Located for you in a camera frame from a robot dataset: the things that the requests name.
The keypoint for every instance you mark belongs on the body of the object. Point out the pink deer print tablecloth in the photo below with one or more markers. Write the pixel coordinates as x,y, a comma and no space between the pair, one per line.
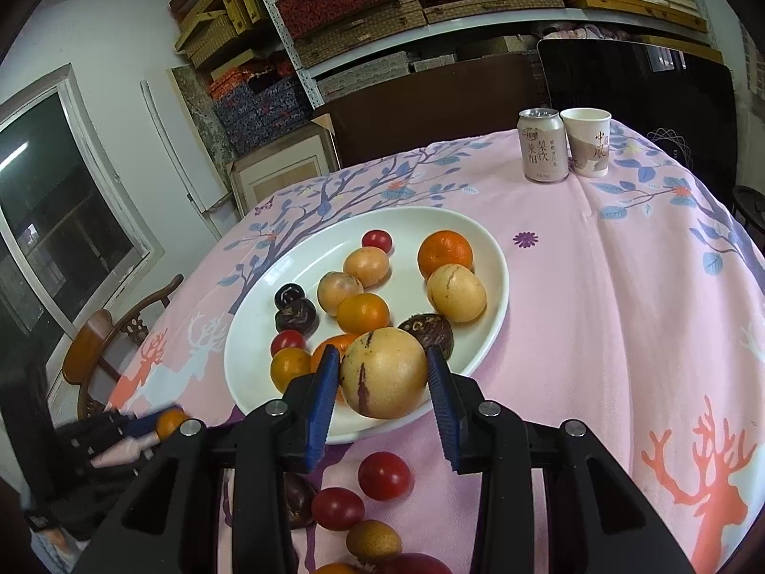
568,311

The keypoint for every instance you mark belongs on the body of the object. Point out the dark brown board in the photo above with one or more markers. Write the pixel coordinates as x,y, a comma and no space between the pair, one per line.
430,113

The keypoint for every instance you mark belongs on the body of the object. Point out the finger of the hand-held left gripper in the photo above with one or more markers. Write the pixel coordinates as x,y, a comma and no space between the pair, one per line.
138,426

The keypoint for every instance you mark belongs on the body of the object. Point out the glossy yellow-orange fruit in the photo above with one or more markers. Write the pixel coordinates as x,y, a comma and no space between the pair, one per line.
290,368

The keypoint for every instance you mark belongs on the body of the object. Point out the wooden chair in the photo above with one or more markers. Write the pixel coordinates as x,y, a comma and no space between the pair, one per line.
101,341

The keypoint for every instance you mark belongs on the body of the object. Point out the row of flat woven boxes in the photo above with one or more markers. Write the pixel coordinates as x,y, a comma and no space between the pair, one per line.
358,30

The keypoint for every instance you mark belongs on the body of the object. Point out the white paper cup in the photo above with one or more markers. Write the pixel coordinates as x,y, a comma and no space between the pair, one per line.
589,140

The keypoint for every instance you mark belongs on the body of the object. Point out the pile of small woven boxes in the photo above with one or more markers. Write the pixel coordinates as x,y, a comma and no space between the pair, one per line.
215,30

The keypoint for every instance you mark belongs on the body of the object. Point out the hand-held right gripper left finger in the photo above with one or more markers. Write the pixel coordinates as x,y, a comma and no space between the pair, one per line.
320,406

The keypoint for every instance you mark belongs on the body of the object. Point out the stone patterned slab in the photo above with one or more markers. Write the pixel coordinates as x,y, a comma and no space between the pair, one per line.
197,113

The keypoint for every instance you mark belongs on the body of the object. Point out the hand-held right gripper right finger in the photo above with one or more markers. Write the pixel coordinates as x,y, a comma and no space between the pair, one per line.
445,418

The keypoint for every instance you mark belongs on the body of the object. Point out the black round stand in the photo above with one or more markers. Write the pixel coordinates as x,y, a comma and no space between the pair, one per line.
753,203

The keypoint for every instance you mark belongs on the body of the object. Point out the white metal shelf rack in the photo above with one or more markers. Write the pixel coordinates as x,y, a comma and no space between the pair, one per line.
478,27

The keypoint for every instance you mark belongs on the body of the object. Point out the stack of orange patterned boxes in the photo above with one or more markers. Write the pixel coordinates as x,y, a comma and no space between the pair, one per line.
233,81

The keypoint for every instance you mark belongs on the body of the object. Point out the pink cloth bundle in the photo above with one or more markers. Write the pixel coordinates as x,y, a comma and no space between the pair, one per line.
583,30

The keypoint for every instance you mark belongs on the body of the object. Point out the stack of grey patterned boxes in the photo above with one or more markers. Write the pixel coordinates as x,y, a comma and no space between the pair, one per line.
364,75

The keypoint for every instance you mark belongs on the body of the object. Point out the dark brown round fruit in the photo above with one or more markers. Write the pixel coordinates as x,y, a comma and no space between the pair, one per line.
302,499
296,315

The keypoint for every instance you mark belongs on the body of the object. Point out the stack of blue patterned boxes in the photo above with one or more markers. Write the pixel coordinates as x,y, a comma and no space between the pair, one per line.
257,116

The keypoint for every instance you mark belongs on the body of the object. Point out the black glossy panel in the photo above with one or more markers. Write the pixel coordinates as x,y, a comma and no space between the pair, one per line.
645,83

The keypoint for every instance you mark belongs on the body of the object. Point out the small orange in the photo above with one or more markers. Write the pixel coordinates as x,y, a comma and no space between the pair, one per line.
337,344
363,313
170,423

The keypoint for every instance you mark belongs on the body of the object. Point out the large orange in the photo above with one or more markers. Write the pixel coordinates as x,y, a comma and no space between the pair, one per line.
334,568
445,256

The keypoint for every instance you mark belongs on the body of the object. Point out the framed picture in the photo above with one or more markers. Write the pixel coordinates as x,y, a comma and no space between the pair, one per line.
281,170

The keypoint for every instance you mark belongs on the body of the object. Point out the dark purple plum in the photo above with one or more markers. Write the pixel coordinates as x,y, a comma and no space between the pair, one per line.
290,296

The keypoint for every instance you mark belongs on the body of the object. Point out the white oval plate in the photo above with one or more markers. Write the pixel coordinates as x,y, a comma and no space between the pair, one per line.
323,245

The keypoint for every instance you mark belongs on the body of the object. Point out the white board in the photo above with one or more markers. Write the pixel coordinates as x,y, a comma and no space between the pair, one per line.
173,143

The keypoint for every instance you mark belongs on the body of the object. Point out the yellow pepino melon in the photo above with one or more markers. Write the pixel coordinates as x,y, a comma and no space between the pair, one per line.
456,293
366,266
382,372
339,292

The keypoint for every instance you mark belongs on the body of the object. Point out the pale drink can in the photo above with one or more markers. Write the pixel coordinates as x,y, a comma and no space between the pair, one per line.
542,144

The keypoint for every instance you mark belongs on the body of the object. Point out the small yellow round fruit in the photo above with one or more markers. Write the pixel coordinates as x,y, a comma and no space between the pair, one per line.
373,541

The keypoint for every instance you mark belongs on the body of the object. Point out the red plum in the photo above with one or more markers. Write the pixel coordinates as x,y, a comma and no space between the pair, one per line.
412,565
337,508

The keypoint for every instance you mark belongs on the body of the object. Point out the white framed window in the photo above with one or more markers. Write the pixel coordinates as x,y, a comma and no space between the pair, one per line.
54,203

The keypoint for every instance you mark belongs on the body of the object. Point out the stack of yellow flat boxes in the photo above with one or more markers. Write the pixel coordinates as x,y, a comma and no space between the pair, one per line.
639,0

